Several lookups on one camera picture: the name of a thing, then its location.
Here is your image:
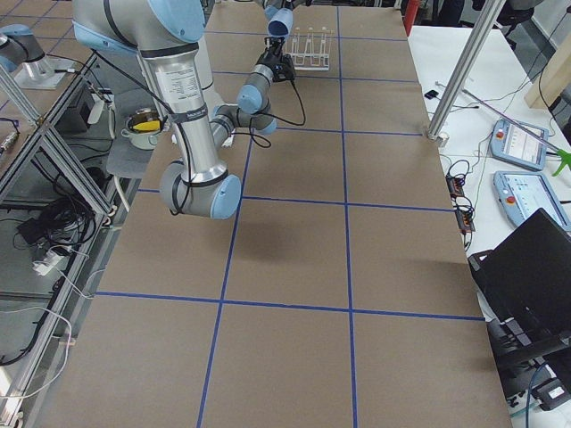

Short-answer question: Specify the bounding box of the near teach pendant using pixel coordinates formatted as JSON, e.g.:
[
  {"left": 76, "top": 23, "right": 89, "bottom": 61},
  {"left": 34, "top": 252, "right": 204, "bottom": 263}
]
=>
[{"left": 492, "top": 171, "right": 570, "bottom": 232}]

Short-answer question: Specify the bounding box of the teach pendant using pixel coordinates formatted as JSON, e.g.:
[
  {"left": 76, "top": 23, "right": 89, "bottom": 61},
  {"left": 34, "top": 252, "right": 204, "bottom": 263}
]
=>
[
  {"left": 490, "top": 119, "right": 549, "bottom": 171},
  {"left": 492, "top": 171, "right": 570, "bottom": 232}
]

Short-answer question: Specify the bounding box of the white wire cup holder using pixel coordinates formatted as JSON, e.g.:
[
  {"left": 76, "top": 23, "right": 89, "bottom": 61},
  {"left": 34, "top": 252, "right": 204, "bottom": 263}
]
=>
[{"left": 285, "top": 27, "right": 335, "bottom": 71}]

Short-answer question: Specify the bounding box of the aluminium frame post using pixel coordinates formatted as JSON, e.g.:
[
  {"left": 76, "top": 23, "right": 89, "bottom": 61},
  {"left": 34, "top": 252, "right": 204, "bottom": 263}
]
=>
[{"left": 426, "top": 0, "right": 505, "bottom": 140}]

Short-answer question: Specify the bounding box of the white power adapter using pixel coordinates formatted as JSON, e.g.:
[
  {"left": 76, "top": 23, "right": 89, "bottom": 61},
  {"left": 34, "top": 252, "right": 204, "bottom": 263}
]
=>
[{"left": 32, "top": 260, "right": 58, "bottom": 276}]

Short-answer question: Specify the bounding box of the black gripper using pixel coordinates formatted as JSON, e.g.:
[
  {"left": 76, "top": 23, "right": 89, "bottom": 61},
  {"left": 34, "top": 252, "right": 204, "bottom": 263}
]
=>
[{"left": 257, "top": 37, "right": 294, "bottom": 83}]

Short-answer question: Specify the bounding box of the black laptop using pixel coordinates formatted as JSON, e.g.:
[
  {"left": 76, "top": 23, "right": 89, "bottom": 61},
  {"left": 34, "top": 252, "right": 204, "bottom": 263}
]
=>
[{"left": 468, "top": 207, "right": 571, "bottom": 331}]

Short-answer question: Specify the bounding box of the light blue plastic cup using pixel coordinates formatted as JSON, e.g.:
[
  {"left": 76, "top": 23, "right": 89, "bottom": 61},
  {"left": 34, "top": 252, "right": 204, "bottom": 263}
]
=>
[{"left": 265, "top": 6, "right": 294, "bottom": 38}]

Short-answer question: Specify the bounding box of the orange black electronics board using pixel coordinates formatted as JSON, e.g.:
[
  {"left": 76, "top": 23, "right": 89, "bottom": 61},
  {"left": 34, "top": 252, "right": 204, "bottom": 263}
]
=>
[{"left": 446, "top": 176, "right": 465, "bottom": 198}]

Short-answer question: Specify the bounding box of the white enamel pot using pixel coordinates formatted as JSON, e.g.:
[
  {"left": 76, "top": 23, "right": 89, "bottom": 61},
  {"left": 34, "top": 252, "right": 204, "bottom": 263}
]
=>
[{"left": 120, "top": 108, "right": 163, "bottom": 151}]

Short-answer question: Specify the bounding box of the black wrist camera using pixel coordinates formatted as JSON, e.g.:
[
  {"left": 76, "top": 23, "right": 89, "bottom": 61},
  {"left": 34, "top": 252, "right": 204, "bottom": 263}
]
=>
[{"left": 272, "top": 64, "right": 295, "bottom": 83}]

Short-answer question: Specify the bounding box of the far teach pendant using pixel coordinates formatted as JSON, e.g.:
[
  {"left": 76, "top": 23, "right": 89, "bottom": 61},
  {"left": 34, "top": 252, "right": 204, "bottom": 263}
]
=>
[{"left": 490, "top": 119, "right": 549, "bottom": 171}]

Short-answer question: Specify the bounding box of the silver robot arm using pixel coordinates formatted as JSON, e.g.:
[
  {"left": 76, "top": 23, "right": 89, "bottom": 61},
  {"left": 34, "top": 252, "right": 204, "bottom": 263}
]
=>
[
  {"left": 72, "top": 1, "right": 298, "bottom": 219},
  {"left": 255, "top": 0, "right": 313, "bottom": 10}
]

